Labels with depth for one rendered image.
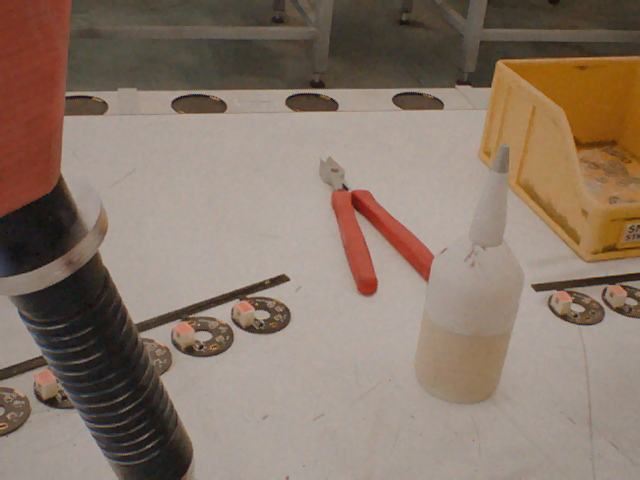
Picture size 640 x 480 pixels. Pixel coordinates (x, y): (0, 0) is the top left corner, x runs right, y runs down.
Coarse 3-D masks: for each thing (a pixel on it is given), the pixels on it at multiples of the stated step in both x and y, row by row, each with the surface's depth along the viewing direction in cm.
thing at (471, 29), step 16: (400, 0) 320; (432, 0) 292; (480, 0) 260; (448, 16) 280; (480, 16) 262; (464, 32) 268; (480, 32) 265; (496, 32) 267; (512, 32) 268; (528, 32) 270; (544, 32) 271; (560, 32) 272; (576, 32) 274; (592, 32) 275; (608, 32) 277; (624, 32) 279; (464, 48) 269; (464, 64) 270; (464, 80) 274
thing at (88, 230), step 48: (96, 192) 10; (0, 240) 9; (48, 240) 9; (96, 240) 9; (0, 288) 9; (48, 288) 9; (96, 288) 10; (48, 336) 10; (96, 336) 10; (96, 384) 10; (144, 384) 11; (96, 432) 11; (144, 432) 11
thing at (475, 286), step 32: (480, 224) 31; (448, 256) 32; (480, 256) 31; (512, 256) 31; (448, 288) 31; (480, 288) 31; (512, 288) 31; (448, 320) 32; (480, 320) 31; (512, 320) 32; (416, 352) 34; (448, 352) 32; (480, 352) 32; (448, 384) 33; (480, 384) 33
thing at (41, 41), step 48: (0, 0) 7; (48, 0) 7; (0, 48) 7; (48, 48) 7; (0, 96) 7; (48, 96) 8; (0, 144) 8; (48, 144) 8; (0, 192) 8; (48, 192) 8
